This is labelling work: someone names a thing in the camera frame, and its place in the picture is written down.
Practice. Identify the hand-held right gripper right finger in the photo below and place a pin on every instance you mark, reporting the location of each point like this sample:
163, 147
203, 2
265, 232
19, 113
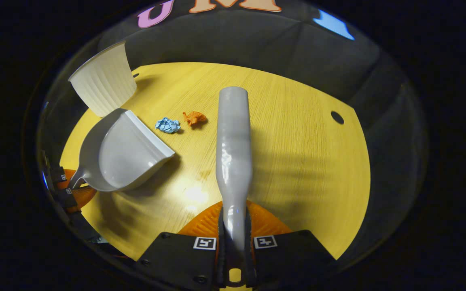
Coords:
289, 254

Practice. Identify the small grey broom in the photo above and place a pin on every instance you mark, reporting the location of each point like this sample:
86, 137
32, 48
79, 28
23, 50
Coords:
234, 141

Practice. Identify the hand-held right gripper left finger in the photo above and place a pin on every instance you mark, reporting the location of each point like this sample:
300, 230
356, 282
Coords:
176, 254

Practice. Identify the grey dustpan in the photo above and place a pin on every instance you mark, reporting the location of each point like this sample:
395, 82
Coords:
128, 157

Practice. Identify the white ribbed garbage bin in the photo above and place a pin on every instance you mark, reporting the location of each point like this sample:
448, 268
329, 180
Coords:
103, 81

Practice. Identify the blue paper trash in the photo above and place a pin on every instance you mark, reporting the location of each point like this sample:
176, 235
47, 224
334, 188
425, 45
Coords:
167, 125

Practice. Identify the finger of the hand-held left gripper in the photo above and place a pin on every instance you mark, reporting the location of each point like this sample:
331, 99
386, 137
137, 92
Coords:
68, 198
60, 176

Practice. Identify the orange paper trash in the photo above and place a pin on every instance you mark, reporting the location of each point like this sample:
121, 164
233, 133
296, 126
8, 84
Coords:
194, 118

